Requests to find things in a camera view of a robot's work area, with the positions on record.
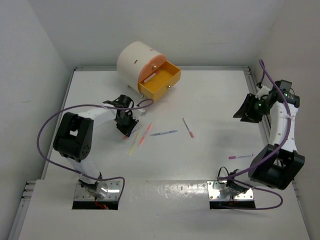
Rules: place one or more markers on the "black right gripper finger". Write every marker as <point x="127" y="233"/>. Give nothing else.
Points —
<point x="247" y="107"/>
<point x="251" y="118"/>

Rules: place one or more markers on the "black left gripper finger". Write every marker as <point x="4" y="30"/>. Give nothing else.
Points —
<point x="132" y="127"/>
<point x="124" y="129"/>

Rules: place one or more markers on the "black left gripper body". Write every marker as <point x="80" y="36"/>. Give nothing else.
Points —
<point x="126" y="122"/>

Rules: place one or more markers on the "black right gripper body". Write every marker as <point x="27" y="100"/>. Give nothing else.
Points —
<point x="259" y="109"/>

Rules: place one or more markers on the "orange thin pen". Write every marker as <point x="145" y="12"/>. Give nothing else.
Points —
<point x="145" y="134"/>

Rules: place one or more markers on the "yellow thin pen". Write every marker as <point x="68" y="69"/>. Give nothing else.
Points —
<point x="133" y="143"/>

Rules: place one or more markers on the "blue ballpoint pen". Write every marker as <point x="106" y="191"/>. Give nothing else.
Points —
<point x="163" y="133"/>

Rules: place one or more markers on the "pink marker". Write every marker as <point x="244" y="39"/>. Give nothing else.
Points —
<point x="150" y="77"/>

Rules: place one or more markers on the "white round drawer cabinet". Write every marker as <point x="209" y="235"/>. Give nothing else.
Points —
<point x="138" y="61"/>

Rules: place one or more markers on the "salmon cap white marker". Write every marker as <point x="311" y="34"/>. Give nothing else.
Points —
<point x="187" y="127"/>

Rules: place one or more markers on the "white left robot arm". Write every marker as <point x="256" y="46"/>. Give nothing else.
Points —
<point x="74" y="136"/>

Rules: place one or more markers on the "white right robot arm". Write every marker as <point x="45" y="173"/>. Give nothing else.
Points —
<point x="279" y="162"/>

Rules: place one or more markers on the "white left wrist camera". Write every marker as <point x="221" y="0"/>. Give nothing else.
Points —
<point x="139" y="113"/>

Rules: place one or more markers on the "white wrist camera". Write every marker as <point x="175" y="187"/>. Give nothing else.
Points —
<point x="139" y="113"/>
<point x="263" y="91"/>

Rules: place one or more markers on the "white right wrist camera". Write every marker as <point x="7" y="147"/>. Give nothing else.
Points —
<point x="263" y="91"/>

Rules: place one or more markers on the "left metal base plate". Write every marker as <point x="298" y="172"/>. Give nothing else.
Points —
<point x="110" y="191"/>

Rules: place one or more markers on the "metal base plate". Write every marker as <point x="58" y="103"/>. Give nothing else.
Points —
<point x="219" y="192"/>
<point x="110" y="191"/>

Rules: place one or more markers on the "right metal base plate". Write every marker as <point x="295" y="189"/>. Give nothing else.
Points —
<point x="219" y="192"/>

